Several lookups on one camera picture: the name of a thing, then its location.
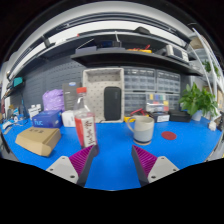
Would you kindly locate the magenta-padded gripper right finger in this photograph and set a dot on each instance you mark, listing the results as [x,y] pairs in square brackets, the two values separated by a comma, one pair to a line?
[160,166]

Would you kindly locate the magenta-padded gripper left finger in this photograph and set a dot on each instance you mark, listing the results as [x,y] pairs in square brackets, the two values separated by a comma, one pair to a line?
[63,168]

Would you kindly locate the clear red-capped drink bottle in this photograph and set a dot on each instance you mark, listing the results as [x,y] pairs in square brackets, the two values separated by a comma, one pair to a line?
[85,130]

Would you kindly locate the flat round red coaster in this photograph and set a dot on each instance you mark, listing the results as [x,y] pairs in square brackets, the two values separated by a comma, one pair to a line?
[169,135]

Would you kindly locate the brown cardboard box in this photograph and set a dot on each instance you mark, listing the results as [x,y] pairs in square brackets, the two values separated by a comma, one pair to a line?
[38,140]

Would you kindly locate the cream and grey ceramic mug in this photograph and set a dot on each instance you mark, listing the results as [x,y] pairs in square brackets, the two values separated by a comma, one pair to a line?
[144,128]

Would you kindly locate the small white labelled box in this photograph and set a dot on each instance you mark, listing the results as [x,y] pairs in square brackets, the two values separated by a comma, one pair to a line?
[162,118]

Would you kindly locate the white carton box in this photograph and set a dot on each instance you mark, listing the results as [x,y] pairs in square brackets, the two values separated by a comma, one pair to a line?
[68,119]

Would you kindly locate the blue carton box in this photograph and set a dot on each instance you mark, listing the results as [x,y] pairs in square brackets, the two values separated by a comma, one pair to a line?
[46,119]

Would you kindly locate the flat black box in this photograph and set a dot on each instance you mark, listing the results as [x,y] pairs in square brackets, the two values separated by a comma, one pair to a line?
[180,116]

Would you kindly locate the yellow multimeter with red leads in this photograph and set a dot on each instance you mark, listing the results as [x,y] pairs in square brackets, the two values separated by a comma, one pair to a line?
[130,118]

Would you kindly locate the clear organizer with coloured parts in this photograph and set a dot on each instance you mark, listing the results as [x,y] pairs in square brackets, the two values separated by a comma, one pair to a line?
[156,102]

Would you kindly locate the grey small-parts drawer cabinet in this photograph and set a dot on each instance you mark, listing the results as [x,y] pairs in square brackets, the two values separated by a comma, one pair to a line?
[139,80]
[168,82]
[134,101]
[174,101]

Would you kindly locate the purple plastic bag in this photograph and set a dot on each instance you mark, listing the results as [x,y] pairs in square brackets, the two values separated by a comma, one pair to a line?
[53,100]

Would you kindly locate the dark grey flat box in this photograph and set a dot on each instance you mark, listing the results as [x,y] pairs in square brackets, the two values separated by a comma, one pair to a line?
[70,95]

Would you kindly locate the green potted plant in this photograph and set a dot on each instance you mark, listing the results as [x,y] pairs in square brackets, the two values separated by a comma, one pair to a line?
[196,98]

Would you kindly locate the black zip case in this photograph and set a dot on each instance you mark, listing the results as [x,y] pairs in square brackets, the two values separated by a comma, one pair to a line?
[112,103]

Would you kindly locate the white perforated tray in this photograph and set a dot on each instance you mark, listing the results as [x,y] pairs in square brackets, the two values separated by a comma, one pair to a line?
[96,90]

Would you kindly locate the teal case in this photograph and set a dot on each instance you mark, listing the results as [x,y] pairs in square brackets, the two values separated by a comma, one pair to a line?
[17,81]

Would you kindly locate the white shelf unit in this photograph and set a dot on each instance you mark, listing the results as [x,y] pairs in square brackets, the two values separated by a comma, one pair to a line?
[208,63]

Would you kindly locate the dark wall shelf unit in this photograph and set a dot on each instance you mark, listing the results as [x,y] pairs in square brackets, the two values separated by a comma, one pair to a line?
[133,58]

